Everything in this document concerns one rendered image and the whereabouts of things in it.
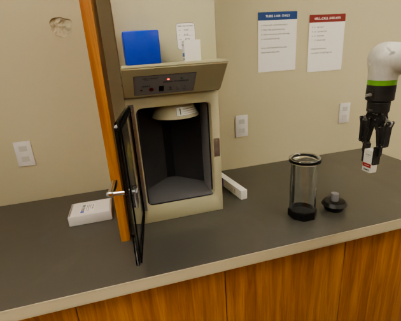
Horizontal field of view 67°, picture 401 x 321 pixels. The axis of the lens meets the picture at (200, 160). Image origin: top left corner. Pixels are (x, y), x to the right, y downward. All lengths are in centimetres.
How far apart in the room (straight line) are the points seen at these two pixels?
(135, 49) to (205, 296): 78
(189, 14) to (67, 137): 80
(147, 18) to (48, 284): 83
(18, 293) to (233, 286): 63
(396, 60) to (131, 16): 85
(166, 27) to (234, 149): 81
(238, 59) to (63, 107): 85
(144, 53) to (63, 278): 69
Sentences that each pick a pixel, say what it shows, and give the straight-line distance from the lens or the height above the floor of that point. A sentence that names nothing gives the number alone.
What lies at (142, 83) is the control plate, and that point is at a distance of 96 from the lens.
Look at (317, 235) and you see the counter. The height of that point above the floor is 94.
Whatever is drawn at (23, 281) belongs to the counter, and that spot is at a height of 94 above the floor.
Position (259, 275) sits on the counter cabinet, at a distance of 109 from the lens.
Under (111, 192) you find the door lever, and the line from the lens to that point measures 81.
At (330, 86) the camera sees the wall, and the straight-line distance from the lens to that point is 185.
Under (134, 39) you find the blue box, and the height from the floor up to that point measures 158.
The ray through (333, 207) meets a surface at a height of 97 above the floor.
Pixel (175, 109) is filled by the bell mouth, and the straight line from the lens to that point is 108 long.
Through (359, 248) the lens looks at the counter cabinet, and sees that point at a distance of 127.
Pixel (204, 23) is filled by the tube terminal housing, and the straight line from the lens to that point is 107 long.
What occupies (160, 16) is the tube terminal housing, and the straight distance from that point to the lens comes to 104.
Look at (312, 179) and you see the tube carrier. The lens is 110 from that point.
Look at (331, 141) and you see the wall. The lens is 193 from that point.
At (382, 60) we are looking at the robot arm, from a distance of 120.
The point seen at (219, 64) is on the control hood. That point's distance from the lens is 96.
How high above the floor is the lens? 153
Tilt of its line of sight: 19 degrees down
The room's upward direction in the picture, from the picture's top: 4 degrees counter-clockwise
